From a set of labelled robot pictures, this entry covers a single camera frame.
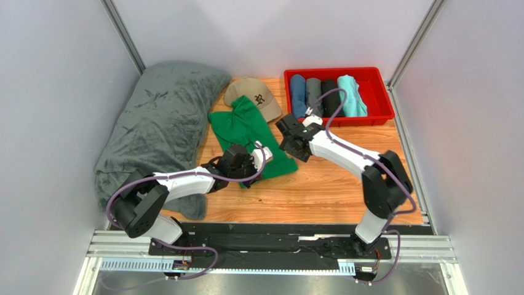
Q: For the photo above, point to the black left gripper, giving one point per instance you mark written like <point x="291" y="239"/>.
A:
<point x="249" y="160"/>

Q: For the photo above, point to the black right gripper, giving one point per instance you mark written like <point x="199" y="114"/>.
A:
<point x="295" y="145"/>

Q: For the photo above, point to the green t-shirt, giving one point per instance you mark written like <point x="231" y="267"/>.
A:
<point x="244" y="125"/>

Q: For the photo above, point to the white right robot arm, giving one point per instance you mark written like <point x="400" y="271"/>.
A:
<point x="385" y="183"/>

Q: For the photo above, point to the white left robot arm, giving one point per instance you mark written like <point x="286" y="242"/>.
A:
<point x="136" y="206"/>

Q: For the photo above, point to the black rolled t-shirt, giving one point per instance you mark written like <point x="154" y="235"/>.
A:
<point x="331" y="101"/>

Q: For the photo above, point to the grey rolled t-shirt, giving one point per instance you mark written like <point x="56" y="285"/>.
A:
<point x="313" y="93"/>

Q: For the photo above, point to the blue rolled t-shirt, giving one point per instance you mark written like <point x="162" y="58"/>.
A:
<point x="298" y="95"/>

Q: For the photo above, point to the tan baseball cap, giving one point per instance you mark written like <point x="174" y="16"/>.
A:
<point x="256" y="91"/>

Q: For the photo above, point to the turquoise rolled t-shirt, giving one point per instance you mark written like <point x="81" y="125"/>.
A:
<point x="353" y="105"/>

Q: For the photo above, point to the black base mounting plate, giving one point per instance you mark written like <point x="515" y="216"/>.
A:
<point x="273" y="246"/>

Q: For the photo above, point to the grey plush pillow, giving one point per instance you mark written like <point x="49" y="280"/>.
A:
<point x="163" y="124"/>

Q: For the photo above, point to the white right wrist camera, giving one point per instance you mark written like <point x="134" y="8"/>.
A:
<point x="311" y="118"/>

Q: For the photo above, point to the aluminium frame rail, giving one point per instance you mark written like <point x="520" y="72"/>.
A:
<point x="423" y="263"/>

